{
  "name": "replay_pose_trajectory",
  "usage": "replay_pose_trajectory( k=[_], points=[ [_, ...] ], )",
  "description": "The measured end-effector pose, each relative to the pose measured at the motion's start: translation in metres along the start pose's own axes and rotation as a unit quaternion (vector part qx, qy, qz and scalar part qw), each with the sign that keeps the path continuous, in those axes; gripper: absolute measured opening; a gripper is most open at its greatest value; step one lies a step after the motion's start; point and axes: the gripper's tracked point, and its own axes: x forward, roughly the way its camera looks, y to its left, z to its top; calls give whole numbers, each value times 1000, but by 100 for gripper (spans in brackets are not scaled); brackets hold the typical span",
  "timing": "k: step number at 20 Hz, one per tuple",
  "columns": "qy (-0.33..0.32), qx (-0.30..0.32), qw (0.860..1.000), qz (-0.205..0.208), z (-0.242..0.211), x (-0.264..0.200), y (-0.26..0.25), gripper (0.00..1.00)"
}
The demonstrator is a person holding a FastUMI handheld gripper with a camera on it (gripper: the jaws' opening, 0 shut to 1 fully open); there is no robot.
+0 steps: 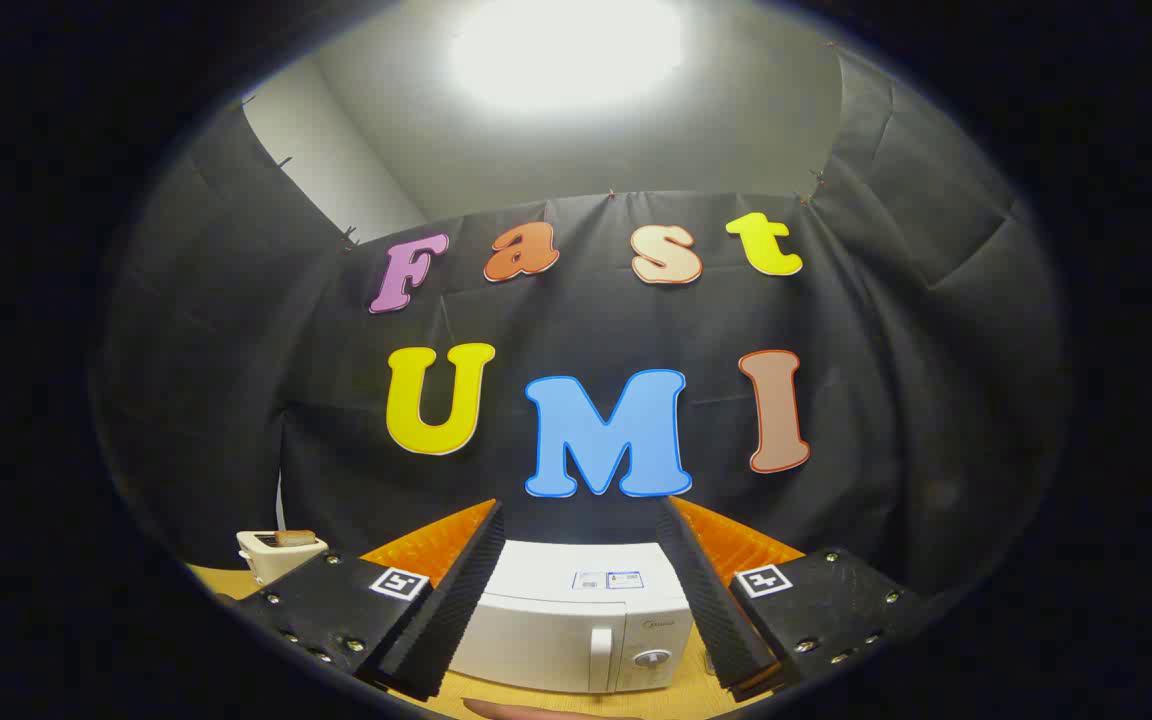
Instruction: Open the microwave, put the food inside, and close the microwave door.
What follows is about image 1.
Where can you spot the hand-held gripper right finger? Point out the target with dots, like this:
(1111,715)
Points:
(706,600)

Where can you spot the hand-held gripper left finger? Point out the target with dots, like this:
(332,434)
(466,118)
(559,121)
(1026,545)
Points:
(456,610)

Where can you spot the white microwave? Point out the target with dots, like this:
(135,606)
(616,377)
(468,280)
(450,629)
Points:
(556,620)

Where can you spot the toast slice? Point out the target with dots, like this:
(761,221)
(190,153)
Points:
(294,538)

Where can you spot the cream white toaster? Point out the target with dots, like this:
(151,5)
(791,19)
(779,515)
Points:
(271,562)

